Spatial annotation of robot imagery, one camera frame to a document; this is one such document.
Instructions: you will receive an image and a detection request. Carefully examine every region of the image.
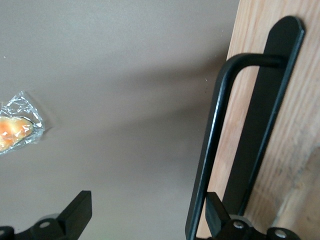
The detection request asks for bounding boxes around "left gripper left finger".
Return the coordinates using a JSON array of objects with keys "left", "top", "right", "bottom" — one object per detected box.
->
[{"left": 0, "top": 190, "right": 93, "bottom": 240}]

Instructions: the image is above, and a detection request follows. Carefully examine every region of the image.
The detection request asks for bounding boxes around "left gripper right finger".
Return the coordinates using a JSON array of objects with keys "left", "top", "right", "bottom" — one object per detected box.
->
[{"left": 204, "top": 191, "right": 301, "bottom": 240}]

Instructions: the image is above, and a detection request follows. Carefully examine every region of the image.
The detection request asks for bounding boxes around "brown table cover sheet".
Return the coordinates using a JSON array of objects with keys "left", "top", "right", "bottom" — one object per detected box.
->
[{"left": 0, "top": 0, "right": 242, "bottom": 240}]

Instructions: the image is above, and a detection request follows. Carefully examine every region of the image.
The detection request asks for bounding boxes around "bread roll in clear wrapper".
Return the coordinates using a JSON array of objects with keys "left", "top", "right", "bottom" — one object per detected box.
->
[{"left": 0, "top": 90, "right": 46, "bottom": 156}]

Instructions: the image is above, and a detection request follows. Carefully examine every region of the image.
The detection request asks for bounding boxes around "black metal drawer handle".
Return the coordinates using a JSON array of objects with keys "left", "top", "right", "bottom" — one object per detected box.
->
[{"left": 184, "top": 15, "right": 307, "bottom": 240}]

